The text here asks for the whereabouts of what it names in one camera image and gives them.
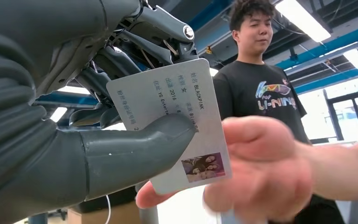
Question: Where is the white ID card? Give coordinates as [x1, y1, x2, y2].
[106, 58, 233, 196]

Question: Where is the person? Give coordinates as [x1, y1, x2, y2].
[213, 0, 346, 224]

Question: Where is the black metal frame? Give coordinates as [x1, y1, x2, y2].
[322, 90, 358, 141]

